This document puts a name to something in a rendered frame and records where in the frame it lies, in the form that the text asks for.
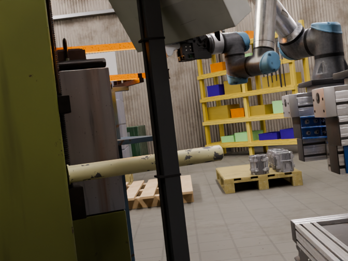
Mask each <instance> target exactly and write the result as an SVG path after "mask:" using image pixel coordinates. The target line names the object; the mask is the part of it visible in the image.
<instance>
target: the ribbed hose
mask: <svg viewBox="0 0 348 261"><path fill-rule="evenodd" d="M49 2H50V14H51V23H52V31H53V40H54V48H55V56H56V63H57V70H58V75H59V74H60V73H59V72H60V71H59V65H58V58H57V48H56V41H55V33H54V32H55V31H54V24H53V16H52V15H53V14H52V7H51V1H50V0H49ZM54 75H55V72H54ZM59 82H60V75H59ZM60 83H61V82H60ZM55 84H56V78H55ZM60 88H61V84H60ZM61 89H62V88H61ZM61 91H62V90H61ZM56 92H57V85H56ZM57 96H62V92H61V94H58V92H57ZM64 115H65V114H60V122H61V131H62V139H63V148H64V156H65V164H66V165H69V166H71V165H70V164H71V163H70V155H69V148H68V147H69V146H68V140H67V133H66V132H67V131H66V130H67V129H66V124H65V123H66V122H65V116H64ZM68 189H69V198H70V206H71V215H72V220H73V221H75V220H80V219H86V218H87V216H86V208H85V199H84V191H83V187H82V186H81V185H73V183H71V184H70V185H69V184H68Z"/></svg>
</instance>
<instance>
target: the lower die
mask: <svg viewBox="0 0 348 261"><path fill-rule="evenodd" d="M68 57H69V60H84V59H86V53H85V49H84V50H83V49H80V48H76V49H68ZM57 58H58V61H65V60H66V54H65V50H64V49H60V50H57Z"/></svg>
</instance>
